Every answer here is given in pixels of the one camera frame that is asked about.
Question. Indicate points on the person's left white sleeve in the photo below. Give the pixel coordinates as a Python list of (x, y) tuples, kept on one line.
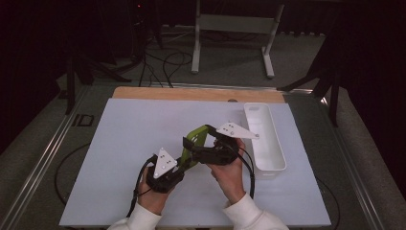
[(137, 222)]

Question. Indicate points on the metal floor rail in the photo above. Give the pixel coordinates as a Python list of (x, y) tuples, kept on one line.
[(357, 179), (41, 159)]

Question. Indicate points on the dark equipment with red light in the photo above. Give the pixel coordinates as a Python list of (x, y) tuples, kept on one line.
[(140, 28)]

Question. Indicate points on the white metal desk frame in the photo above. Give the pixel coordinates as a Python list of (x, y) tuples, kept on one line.
[(234, 24)]

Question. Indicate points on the green cartoon phone case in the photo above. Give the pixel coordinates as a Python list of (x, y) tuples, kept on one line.
[(198, 134)]

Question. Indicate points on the white table board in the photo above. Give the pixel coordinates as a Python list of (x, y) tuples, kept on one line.
[(121, 143)]

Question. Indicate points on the person's white sleeve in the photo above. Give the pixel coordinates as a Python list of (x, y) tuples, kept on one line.
[(137, 222), (252, 215)]

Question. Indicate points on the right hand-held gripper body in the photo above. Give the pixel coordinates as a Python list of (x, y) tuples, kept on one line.
[(234, 130)]

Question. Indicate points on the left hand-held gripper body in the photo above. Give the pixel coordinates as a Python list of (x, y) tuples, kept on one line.
[(164, 163)]

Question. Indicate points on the wooden table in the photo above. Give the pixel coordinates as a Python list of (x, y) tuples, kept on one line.
[(191, 94)]

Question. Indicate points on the person's right hand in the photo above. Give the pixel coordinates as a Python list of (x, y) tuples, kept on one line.
[(231, 179)]

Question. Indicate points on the person's right white sleeve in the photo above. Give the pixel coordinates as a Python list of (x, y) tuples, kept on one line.
[(252, 215)]

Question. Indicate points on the person's left hand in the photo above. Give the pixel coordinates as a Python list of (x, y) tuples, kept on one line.
[(153, 199)]

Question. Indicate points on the white oblong plastic bin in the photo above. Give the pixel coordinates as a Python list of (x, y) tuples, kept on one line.
[(268, 150)]

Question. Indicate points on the black tripod stand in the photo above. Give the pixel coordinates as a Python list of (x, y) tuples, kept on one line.
[(86, 72), (330, 83)]

